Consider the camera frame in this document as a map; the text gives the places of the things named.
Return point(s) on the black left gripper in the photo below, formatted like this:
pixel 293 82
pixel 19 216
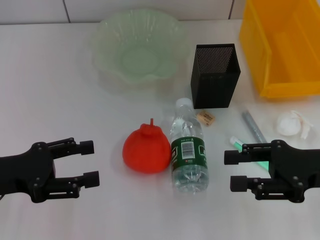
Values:
pixel 27 170

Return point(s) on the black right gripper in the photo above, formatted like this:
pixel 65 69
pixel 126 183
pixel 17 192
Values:
pixel 292 170

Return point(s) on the clear green-label water bottle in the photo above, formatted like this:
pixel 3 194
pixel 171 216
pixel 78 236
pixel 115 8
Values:
pixel 188 150

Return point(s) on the red-orange toy orange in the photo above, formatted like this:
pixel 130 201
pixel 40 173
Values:
pixel 146 150

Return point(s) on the white paper ball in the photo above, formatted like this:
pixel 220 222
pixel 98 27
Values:
pixel 290 125

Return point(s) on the green pen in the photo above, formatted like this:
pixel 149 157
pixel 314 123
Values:
pixel 237 142

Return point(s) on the grey marker pen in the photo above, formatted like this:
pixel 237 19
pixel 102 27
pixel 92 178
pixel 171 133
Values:
pixel 252 125

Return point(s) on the tan eraser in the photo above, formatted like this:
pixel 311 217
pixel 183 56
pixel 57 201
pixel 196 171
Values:
pixel 205 118

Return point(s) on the black mesh pen holder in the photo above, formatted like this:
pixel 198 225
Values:
pixel 212 85

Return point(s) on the green glass fruit bowl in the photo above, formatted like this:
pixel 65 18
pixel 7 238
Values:
pixel 140 47

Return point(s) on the yellow plastic bin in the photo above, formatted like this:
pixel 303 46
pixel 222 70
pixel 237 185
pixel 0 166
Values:
pixel 285 62

